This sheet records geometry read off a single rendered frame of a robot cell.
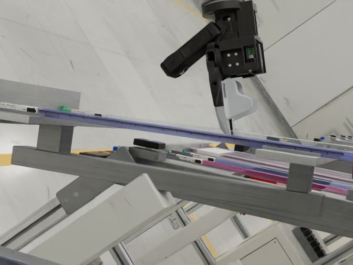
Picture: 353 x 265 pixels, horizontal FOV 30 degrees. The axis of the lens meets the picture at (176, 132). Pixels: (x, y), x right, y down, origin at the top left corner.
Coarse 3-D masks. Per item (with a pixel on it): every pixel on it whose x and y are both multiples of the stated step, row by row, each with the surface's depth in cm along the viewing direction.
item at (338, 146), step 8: (136, 120) 110; (144, 120) 110; (152, 120) 109; (192, 128) 107; (200, 128) 107; (208, 128) 106; (216, 128) 106; (248, 136) 104; (256, 136) 104; (264, 136) 103; (272, 136) 103; (304, 144) 101; (312, 144) 101; (320, 144) 101; (328, 144) 100; (336, 144) 100
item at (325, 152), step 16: (48, 112) 90; (64, 112) 90; (128, 128) 87; (144, 128) 86; (160, 128) 85; (176, 128) 85; (240, 144) 82; (256, 144) 82; (272, 144) 81; (288, 144) 80; (352, 160) 79
